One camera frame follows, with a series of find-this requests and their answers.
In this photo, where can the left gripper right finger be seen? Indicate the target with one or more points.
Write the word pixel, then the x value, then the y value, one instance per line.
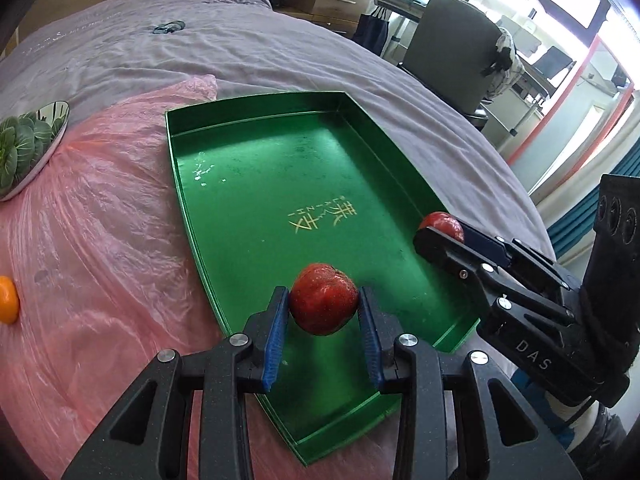
pixel 461 417

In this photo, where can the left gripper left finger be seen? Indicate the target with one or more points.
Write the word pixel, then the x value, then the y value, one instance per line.
pixel 146 433

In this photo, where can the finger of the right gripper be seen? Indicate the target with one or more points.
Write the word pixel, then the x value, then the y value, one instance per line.
pixel 488 247
pixel 458 260

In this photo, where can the red apple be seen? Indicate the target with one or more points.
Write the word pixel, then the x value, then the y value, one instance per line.
pixel 322 299
pixel 444 223

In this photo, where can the red apple front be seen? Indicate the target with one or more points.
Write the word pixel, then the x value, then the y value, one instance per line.
pixel 322 299

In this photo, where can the large orange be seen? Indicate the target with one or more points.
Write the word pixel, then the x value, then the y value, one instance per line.
pixel 9 301

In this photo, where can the blue gloved right hand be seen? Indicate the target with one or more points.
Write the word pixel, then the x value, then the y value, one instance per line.
pixel 580 429

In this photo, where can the pink plastic sheet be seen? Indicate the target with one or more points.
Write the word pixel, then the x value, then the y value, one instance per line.
pixel 96 248

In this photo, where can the grey office chair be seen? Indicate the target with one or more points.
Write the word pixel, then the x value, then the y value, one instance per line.
pixel 457 52

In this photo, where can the green rectangular tray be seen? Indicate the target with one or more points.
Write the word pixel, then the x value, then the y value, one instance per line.
pixel 269 184

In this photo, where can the dark blue tote bag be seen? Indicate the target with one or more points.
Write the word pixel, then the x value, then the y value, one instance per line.
pixel 372 31

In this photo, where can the desk with clutter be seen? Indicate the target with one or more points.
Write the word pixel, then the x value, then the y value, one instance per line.
pixel 533 79

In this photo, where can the green leafy vegetable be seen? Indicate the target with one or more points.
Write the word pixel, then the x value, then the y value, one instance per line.
pixel 24 141

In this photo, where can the silver oval plate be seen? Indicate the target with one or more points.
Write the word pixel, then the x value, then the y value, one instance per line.
pixel 53 109

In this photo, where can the purple bed cover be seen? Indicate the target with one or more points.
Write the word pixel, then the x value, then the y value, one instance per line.
pixel 107 54

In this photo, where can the small dark item on bed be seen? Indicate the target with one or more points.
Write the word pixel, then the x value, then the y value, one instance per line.
pixel 169 28

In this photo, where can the black camera module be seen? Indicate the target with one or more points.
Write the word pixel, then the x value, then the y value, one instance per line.
pixel 610 289

